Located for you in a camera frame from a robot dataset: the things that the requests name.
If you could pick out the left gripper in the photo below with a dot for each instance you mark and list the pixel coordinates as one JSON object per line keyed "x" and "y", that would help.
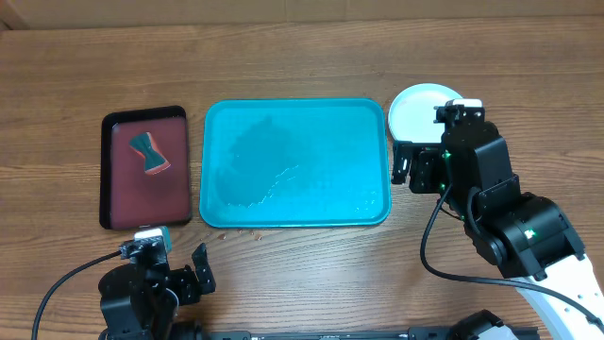
{"x": 183, "y": 288}

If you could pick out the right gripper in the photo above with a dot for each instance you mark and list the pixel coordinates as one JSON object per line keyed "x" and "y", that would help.
{"x": 431, "y": 166}

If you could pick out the light blue plate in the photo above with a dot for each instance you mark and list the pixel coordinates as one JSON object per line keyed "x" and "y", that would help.
{"x": 413, "y": 111}

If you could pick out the dark red black-rimmed tray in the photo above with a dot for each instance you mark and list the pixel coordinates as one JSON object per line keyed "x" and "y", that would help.
{"x": 128, "y": 197}

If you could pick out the green and red sponge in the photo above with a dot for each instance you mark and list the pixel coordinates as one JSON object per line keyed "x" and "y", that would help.
{"x": 153, "y": 160}

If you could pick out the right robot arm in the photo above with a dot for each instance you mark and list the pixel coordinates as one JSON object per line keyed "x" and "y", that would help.
{"x": 451, "y": 150}

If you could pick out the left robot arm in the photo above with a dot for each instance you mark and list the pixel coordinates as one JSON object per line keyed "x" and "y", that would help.
{"x": 141, "y": 299}

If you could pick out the teal plastic serving tray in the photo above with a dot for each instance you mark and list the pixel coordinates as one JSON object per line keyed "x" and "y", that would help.
{"x": 295, "y": 163}

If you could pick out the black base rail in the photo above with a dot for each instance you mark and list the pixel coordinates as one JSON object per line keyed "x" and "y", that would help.
{"x": 413, "y": 333}

